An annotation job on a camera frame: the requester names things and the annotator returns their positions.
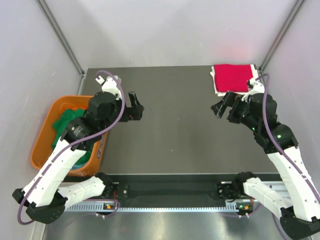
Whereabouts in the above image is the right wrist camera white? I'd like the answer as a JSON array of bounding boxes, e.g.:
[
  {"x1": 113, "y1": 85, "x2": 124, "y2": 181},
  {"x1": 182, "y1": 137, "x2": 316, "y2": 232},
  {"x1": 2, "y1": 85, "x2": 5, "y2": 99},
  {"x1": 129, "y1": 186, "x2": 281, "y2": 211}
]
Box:
[{"x1": 241, "y1": 77, "x2": 265, "y2": 102}]

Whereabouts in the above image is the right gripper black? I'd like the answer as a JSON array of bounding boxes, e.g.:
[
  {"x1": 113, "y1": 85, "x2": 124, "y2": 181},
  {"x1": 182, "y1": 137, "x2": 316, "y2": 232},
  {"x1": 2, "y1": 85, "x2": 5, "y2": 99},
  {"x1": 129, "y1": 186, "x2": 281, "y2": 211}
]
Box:
[{"x1": 210, "y1": 90, "x2": 259, "y2": 132}]

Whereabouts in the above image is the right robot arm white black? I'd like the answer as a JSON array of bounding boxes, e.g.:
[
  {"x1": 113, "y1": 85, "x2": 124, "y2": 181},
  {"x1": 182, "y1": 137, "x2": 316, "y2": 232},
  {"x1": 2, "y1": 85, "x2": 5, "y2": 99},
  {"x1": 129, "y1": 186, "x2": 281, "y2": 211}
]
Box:
[{"x1": 211, "y1": 92, "x2": 320, "y2": 240}]

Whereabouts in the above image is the orange t shirt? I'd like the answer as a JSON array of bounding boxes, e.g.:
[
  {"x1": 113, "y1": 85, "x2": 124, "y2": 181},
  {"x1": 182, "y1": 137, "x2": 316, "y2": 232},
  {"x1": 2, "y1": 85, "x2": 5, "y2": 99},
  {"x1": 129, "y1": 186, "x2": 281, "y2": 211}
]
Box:
[{"x1": 60, "y1": 102, "x2": 80, "y2": 113}]

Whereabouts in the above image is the green t shirt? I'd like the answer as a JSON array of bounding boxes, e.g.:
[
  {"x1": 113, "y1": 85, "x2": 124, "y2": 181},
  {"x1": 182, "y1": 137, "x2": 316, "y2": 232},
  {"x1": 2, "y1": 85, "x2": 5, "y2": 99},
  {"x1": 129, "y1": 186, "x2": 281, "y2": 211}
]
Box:
[{"x1": 51, "y1": 108, "x2": 93, "y2": 164}]

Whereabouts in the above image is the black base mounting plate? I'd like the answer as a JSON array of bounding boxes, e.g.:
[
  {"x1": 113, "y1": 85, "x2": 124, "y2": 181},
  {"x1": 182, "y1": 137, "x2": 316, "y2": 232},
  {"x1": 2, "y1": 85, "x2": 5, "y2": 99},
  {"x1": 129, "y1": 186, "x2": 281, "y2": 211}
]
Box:
[{"x1": 98, "y1": 173, "x2": 250, "y2": 208}]

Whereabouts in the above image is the light blue t shirt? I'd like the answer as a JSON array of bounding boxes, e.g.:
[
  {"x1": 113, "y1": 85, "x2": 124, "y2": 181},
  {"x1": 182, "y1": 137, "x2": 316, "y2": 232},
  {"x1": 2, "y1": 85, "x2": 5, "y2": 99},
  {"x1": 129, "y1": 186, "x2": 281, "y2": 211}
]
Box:
[{"x1": 72, "y1": 163, "x2": 87, "y2": 169}]

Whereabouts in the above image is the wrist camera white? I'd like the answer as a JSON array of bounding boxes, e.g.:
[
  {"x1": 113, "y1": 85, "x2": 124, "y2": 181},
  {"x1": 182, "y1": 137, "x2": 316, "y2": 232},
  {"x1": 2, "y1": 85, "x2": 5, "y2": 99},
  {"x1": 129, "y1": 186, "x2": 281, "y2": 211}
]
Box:
[
  {"x1": 95, "y1": 75, "x2": 122, "y2": 97},
  {"x1": 241, "y1": 77, "x2": 265, "y2": 102}
]

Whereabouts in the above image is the folded white t shirt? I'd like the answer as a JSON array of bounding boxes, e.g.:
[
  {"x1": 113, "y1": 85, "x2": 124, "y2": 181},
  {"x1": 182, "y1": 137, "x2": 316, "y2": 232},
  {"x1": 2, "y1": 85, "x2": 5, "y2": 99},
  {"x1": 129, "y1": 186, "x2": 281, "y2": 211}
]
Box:
[{"x1": 210, "y1": 64, "x2": 259, "y2": 97}]

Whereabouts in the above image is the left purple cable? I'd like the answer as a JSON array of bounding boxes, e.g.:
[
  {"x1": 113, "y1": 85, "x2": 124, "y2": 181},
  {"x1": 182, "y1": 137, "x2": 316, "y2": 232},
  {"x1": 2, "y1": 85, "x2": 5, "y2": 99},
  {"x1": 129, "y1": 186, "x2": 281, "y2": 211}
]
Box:
[{"x1": 16, "y1": 70, "x2": 126, "y2": 226}]

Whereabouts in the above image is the orange plastic basket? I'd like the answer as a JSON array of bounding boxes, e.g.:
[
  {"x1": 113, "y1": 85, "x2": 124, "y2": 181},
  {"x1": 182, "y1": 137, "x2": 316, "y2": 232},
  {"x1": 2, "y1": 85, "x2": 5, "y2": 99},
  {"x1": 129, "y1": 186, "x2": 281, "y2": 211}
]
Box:
[{"x1": 30, "y1": 95, "x2": 108, "y2": 177}]

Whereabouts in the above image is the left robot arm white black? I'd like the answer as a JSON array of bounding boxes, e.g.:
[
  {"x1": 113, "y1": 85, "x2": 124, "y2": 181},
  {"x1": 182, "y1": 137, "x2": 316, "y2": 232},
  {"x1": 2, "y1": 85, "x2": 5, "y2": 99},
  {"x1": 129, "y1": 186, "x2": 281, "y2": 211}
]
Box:
[{"x1": 12, "y1": 91, "x2": 144, "y2": 224}]

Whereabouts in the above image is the slotted grey cable duct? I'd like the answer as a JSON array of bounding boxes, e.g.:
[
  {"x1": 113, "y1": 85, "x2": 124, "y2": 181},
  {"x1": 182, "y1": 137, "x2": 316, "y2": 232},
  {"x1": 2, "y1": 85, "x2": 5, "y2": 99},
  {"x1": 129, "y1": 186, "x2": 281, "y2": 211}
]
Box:
[{"x1": 65, "y1": 201, "x2": 254, "y2": 213}]

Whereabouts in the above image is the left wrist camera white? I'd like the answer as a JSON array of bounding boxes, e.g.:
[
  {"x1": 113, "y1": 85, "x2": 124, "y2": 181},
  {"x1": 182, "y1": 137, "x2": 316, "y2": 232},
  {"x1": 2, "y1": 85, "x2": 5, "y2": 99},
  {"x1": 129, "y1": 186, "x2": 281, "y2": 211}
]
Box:
[{"x1": 95, "y1": 75, "x2": 122, "y2": 97}]

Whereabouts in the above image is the folded red t shirt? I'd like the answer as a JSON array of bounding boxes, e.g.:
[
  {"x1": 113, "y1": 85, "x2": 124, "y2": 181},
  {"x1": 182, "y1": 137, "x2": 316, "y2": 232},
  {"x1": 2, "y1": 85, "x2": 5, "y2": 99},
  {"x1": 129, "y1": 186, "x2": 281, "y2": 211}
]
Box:
[{"x1": 213, "y1": 64, "x2": 254, "y2": 93}]

